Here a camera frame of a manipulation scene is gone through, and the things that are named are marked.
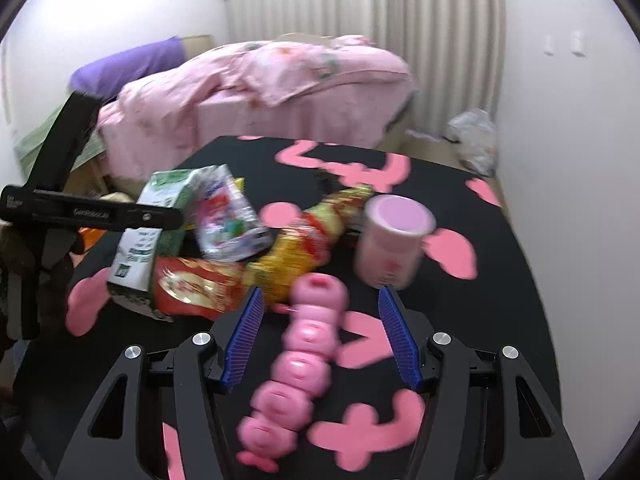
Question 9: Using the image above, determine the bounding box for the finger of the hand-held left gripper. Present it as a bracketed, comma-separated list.
[25, 91, 101, 192]

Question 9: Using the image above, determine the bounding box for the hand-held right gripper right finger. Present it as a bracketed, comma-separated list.
[377, 285, 586, 480]

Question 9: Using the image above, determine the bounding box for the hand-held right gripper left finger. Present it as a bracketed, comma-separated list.
[55, 286, 266, 480]

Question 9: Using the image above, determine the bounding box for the pink caterpillar toy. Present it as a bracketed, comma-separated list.
[236, 274, 349, 473]

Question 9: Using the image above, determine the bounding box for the green white carton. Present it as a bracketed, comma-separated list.
[106, 167, 201, 313]

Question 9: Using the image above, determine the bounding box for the pink cup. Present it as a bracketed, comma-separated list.
[354, 195, 437, 290]

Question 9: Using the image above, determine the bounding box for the silver snack bag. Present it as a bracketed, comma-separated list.
[192, 164, 273, 261]

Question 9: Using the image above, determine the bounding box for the yellow red snack packet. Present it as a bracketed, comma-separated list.
[245, 185, 376, 311]

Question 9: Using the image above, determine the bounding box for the person's left hand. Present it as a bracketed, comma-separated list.
[40, 229, 86, 333]

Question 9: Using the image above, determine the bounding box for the wooden nightstand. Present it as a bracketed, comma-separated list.
[65, 155, 126, 196]

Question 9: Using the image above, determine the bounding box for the black pink patterned tablecloth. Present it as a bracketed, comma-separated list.
[12, 135, 561, 480]

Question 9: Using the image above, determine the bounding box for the bed with pink sheet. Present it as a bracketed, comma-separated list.
[97, 35, 421, 196]

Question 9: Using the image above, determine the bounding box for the purple pillow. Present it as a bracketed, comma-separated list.
[69, 36, 188, 96]

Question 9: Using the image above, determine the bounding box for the beige headboard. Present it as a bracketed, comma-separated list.
[177, 34, 216, 61]

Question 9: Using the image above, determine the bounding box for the white plastic bag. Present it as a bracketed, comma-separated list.
[445, 108, 498, 176]

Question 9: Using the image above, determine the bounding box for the pink floral duvet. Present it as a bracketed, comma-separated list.
[117, 35, 421, 126]

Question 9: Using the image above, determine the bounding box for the beige pleated curtain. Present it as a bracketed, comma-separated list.
[225, 0, 388, 51]
[380, 0, 506, 131]

